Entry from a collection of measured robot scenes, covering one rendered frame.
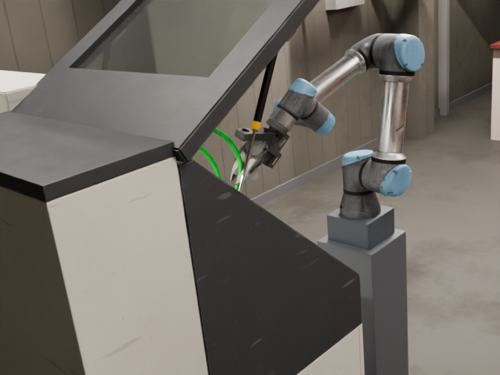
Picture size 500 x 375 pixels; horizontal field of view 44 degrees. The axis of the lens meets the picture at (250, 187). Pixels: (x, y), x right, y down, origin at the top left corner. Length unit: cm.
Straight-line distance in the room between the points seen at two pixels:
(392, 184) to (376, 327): 57
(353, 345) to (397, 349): 74
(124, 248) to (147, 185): 12
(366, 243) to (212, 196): 107
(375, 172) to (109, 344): 122
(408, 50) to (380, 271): 79
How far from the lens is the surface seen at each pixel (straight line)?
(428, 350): 318
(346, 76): 213
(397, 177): 215
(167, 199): 122
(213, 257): 134
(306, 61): 524
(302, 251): 156
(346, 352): 186
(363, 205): 229
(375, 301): 235
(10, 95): 181
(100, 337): 122
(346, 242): 233
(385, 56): 212
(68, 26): 376
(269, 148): 183
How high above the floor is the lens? 180
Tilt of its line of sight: 20 degrees down
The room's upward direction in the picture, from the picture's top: 6 degrees counter-clockwise
